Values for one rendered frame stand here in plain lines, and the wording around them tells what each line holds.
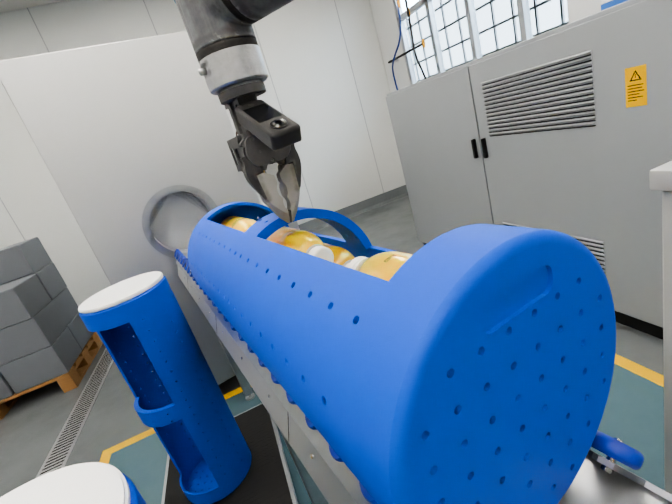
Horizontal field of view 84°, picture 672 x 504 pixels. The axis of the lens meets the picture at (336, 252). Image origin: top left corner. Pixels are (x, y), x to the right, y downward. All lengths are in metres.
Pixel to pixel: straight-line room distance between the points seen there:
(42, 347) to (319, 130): 3.98
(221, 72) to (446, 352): 0.47
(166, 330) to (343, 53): 4.94
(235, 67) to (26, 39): 5.17
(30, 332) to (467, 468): 3.56
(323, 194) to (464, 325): 5.30
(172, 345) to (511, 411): 1.22
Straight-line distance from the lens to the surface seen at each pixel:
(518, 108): 2.28
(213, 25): 0.59
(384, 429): 0.27
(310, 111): 5.51
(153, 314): 1.38
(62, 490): 0.63
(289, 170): 0.60
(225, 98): 0.60
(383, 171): 5.87
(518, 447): 0.37
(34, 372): 3.85
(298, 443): 0.72
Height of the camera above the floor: 1.35
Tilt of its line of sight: 18 degrees down
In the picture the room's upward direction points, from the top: 17 degrees counter-clockwise
